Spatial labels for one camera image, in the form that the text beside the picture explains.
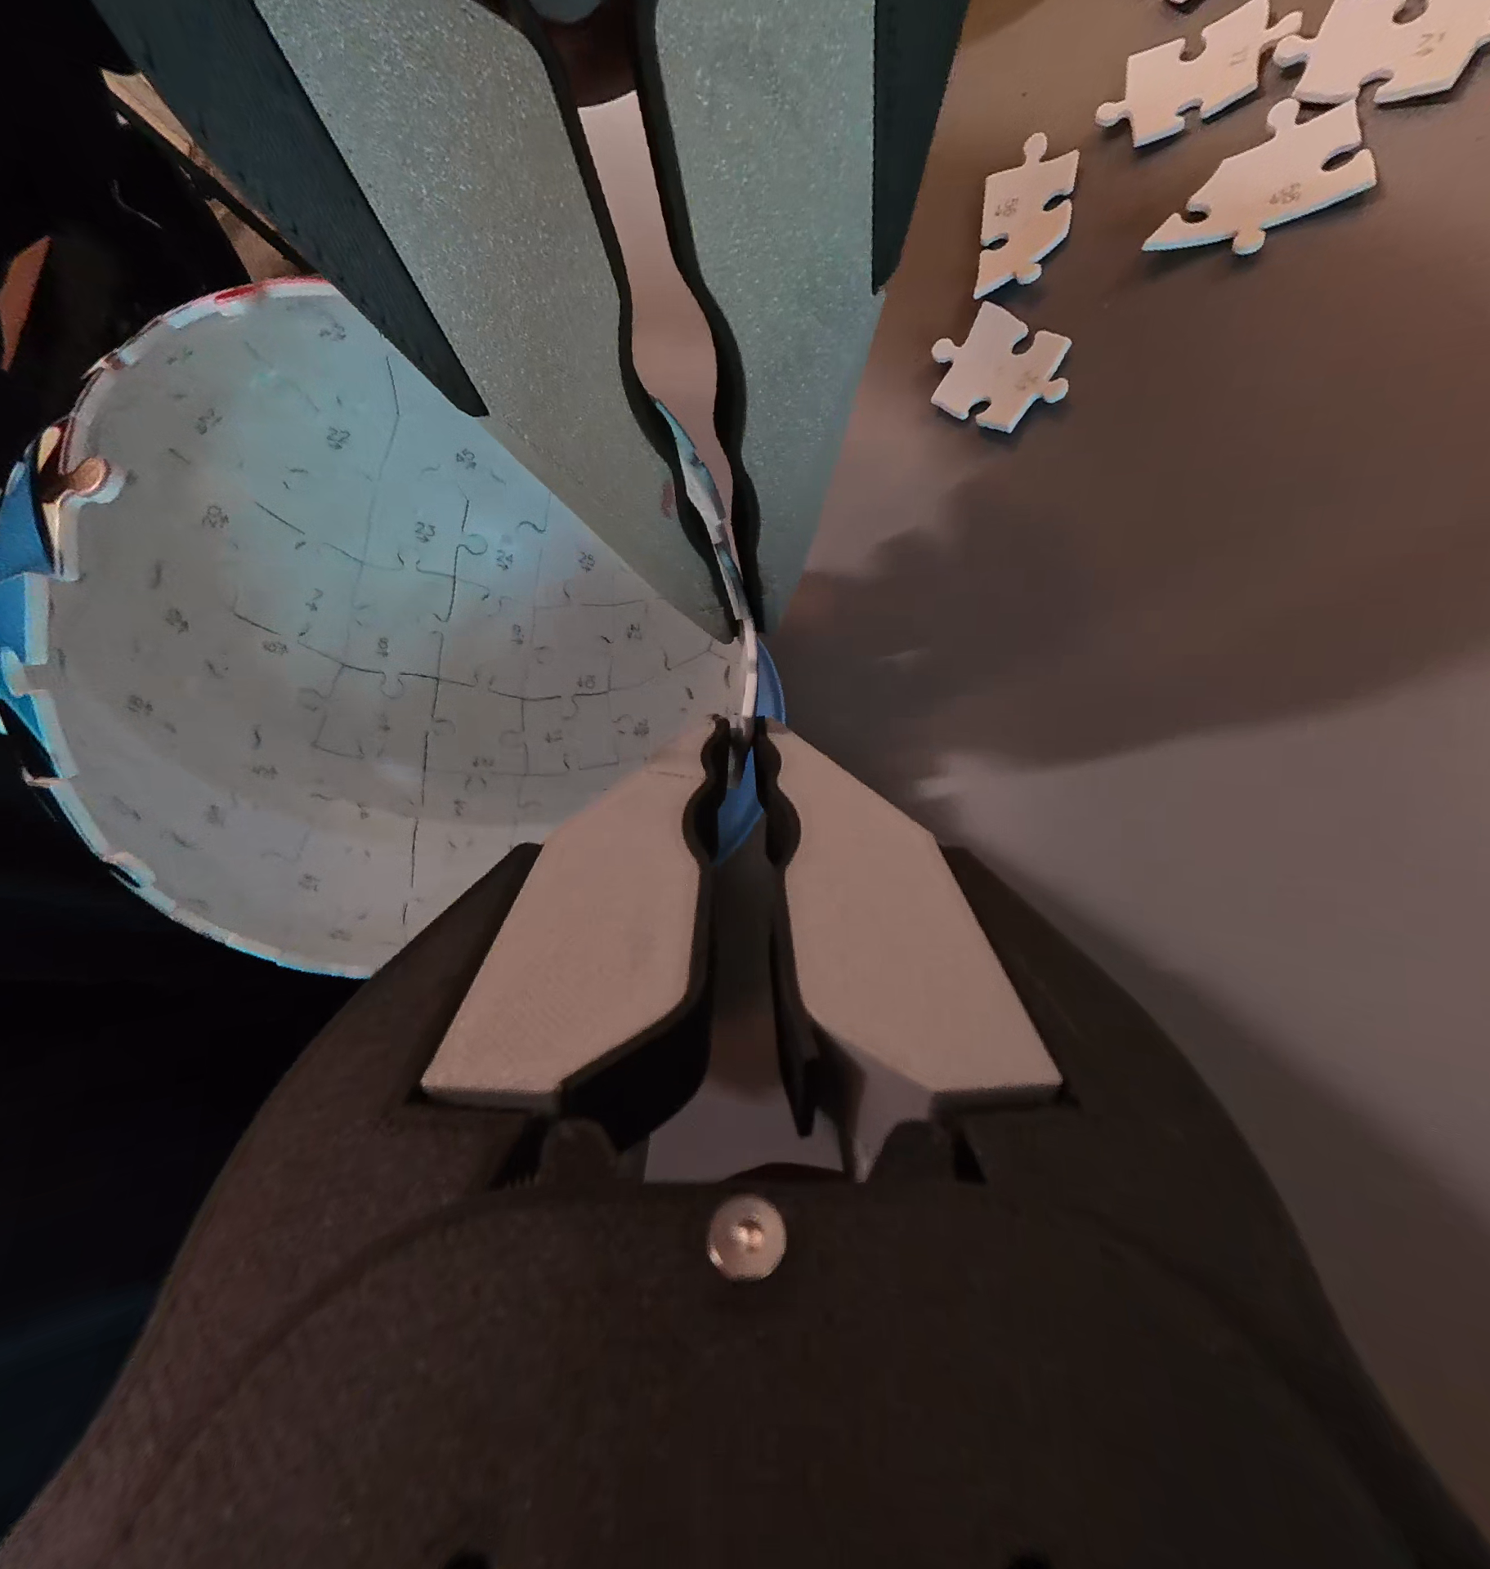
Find half-built blue puzzle ball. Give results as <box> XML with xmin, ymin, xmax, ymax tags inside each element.
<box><xmin>0</xmin><ymin>279</ymin><xmax>789</xmax><ymax>982</ymax></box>

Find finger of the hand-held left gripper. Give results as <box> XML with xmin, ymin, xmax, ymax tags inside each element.
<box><xmin>256</xmin><ymin>0</ymin><xmax>764</xmax><ymax>644</ymax></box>
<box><xmin>631</xmin><ymin>0</ymin><xmax>889</xmax><ymax>632</ymax></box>

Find white puzzle pieces group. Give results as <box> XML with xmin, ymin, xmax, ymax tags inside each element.
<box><xmin>929</xmin><ymin>0</ymin><xmax>1490</xmax><ymax>435</ymax></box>

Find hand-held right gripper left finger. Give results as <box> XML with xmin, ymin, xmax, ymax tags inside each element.
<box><xmin>420</xmin><ymin>716</ymin><xmax>735</xmax><ymax>1152</ymax></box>

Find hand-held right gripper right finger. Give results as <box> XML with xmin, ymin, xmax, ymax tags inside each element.
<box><xmin>744</xmin><ymin>716</ymin><xmax>1066</xmax><ymax>1176</ymax></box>

